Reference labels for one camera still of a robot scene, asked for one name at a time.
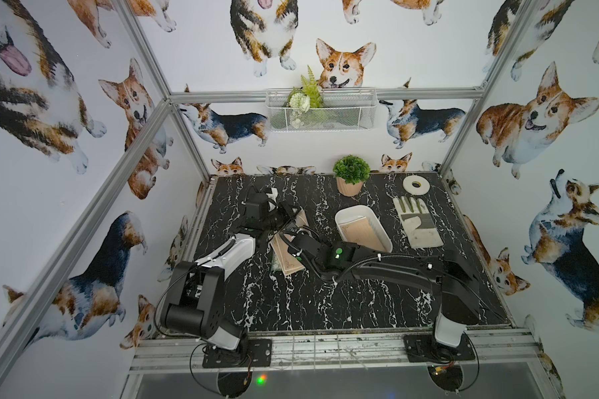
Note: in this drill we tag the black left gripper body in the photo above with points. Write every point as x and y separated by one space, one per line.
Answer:
268 210

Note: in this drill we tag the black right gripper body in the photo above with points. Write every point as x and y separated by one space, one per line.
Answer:
321 244

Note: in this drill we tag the white storage box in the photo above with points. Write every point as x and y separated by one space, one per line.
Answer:
348 215

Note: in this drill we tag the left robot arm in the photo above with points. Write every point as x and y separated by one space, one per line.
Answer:
194 302

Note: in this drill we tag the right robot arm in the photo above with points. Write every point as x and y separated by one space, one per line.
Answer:
445 277

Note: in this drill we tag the tan paper in box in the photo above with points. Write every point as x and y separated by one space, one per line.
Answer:
362 233

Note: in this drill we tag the potted green plant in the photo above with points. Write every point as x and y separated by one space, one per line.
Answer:
351 173

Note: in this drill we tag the artificial fern and flower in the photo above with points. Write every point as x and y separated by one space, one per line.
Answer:
302 103

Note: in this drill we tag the white tape roll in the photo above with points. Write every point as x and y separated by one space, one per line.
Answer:
416 185

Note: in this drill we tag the white wire wall basket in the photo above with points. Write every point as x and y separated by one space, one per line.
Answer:
343 110

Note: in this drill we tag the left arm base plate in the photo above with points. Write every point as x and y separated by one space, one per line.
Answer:
250 353

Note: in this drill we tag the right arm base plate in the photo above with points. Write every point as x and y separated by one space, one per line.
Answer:
423 348

